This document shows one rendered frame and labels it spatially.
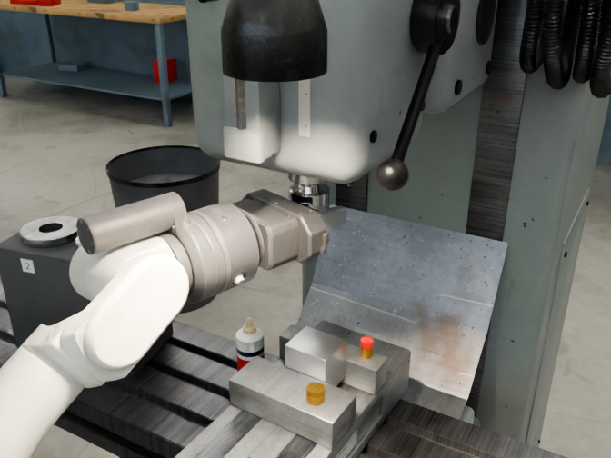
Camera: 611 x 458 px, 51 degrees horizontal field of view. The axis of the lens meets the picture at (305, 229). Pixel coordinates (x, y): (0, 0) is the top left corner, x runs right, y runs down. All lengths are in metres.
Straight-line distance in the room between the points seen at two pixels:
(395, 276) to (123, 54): 5.91
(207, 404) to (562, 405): 1.75
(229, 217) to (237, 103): 0.12
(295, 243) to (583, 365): 2.16
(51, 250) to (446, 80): 0.61
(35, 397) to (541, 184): 0.76
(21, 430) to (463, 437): 0.57
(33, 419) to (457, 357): 0.69
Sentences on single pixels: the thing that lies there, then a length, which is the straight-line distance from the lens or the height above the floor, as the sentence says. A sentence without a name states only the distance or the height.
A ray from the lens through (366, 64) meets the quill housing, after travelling 0.58.
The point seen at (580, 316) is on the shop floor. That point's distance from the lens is 3.06.
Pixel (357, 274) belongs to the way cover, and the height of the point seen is 0.98.
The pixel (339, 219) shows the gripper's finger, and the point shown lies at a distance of 0.74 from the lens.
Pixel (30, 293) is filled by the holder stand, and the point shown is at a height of 1.03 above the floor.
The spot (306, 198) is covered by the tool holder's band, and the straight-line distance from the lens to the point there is 0.71.
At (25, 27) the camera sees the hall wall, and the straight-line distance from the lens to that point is 7.85.
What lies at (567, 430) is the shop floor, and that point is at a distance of 2.44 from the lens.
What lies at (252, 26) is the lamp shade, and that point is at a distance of 0.42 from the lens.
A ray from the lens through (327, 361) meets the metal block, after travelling 0.81.
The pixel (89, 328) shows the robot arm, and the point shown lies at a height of 1.24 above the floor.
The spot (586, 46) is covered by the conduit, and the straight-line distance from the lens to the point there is 0.81.
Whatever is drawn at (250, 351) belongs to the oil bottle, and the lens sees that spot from 0.95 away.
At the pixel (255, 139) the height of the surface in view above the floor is 1.36.
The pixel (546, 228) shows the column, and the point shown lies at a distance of 1.06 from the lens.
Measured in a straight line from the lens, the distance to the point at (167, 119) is 5.56.
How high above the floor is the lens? 1.54
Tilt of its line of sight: 25 degrees down
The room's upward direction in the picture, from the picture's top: straight up
